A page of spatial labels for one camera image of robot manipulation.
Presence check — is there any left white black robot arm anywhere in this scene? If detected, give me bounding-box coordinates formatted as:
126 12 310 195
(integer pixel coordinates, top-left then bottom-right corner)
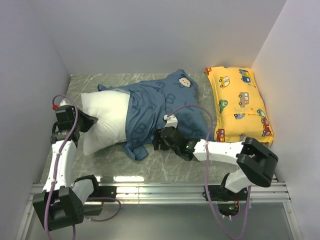
32 104 101 233

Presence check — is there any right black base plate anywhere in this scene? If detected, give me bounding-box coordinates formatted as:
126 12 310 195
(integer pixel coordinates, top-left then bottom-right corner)
208 185 248 202

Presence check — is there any blue cartoon mouse pillowcase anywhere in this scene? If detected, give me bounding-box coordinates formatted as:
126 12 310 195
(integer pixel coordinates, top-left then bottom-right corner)
96 68 215 161

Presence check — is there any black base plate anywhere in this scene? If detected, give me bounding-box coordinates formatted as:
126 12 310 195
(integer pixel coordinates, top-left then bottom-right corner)
208 185 248 202
86 185 117 202

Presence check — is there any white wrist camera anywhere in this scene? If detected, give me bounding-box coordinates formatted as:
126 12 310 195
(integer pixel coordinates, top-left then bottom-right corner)
163 114 178 129
52 98 70 111

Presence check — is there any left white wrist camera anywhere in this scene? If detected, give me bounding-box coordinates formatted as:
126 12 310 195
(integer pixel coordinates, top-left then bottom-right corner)
52 98 70 111

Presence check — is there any yellow car print pillow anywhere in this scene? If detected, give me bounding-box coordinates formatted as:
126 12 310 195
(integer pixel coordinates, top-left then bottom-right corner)
204 66 275 145

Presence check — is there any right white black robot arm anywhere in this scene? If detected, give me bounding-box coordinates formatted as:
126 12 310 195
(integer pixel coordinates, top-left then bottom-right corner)
152 126 279 202

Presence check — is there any aluminium mounting rail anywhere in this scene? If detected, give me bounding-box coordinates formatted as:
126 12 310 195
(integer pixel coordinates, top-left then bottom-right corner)
29 181 292 206

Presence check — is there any white pillow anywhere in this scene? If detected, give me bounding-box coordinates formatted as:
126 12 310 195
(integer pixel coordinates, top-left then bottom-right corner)
81 90 130 156

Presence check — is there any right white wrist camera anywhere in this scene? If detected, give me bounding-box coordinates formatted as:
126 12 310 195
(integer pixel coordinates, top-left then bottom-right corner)
163 114 178 129

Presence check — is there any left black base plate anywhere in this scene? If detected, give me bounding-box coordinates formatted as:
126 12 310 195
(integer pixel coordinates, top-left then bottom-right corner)
86 185 117 202

